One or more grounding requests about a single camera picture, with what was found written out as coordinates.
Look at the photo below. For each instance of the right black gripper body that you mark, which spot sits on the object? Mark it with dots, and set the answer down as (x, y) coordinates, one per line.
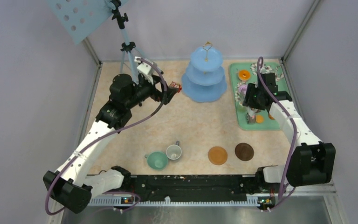
(252, 98)

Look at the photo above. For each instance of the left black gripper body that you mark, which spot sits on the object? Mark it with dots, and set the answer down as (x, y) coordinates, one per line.
(144, 90)

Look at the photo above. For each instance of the purple glazed donut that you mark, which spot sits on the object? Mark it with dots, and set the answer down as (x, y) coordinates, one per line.
(242, 89)

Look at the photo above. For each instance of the orange glazed donut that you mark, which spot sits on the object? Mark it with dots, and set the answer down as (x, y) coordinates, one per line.
(244, 75)

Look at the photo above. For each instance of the blue three-tier cake stand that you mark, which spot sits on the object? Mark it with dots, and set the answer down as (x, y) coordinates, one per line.
(204, 79)

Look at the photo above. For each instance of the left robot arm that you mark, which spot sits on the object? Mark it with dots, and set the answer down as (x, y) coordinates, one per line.
(70, 185)

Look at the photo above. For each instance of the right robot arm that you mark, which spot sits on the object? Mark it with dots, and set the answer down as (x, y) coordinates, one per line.
(310, 160)

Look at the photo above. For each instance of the red owl toy block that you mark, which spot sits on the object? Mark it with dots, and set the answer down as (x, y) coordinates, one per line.
(176, 85)

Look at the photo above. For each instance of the green floral serving tray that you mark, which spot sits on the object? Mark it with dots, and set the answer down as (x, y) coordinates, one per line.
(241, 111)

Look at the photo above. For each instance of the light blue tripod stand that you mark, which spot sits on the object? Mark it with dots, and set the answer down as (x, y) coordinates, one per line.
(129, 48)

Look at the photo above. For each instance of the dark brown saucer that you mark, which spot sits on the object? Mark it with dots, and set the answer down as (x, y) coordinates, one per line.
(244, 151)

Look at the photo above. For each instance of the white grey teacup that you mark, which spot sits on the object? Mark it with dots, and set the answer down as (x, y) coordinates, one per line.
(174, 151)

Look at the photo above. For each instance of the green teacup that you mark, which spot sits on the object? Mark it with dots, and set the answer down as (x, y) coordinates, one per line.
(157, 160)

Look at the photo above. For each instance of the orange saucer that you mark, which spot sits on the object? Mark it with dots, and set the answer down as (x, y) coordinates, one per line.
(217, 155)

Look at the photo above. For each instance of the blue perforated board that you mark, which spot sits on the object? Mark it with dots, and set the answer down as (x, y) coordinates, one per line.
(82, 17)

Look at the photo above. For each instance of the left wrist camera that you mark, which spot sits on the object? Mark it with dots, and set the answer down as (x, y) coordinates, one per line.
(144, 69)

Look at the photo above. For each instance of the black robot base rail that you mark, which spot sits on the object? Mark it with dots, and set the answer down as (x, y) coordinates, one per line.
(198, 189)

